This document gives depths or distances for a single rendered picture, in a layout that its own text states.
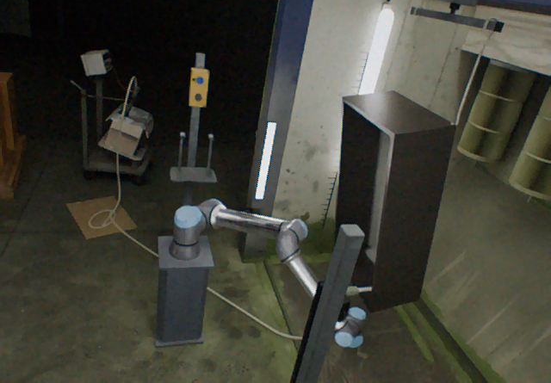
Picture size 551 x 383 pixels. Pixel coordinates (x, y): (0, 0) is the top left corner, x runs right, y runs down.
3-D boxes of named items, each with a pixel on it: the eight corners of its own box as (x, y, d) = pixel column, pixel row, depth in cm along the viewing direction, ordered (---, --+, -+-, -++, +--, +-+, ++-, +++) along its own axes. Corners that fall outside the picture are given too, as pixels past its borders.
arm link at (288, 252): (277, 234, 202) (356, 346, 199) (289, 224, 213) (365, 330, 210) (263, 244, 209) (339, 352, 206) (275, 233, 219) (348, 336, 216)
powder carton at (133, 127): (109, 126, 445) (121, 95, 431) (147, 143, 458) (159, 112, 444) (95, 145, 398) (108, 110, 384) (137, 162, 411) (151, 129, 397)
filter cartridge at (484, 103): (503, 170, 325) (547, 67, 288) (488, 180, 300) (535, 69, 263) (461, 153, 346) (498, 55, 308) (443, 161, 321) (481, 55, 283)
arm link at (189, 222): (167, 237, 236) (169, 211, 228) (187, 225, 250) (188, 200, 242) (187, 248, 230) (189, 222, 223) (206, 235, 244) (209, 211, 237)
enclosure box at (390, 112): (374, 244, 309) (393, 90, 249) (419, 299, 259) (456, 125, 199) (332, 253, 300) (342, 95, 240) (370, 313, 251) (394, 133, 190)
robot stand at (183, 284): (155, 348, 254) (159, 268, 226) (154, 312, 279) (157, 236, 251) (204, 343, 264) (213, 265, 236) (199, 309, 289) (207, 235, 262)
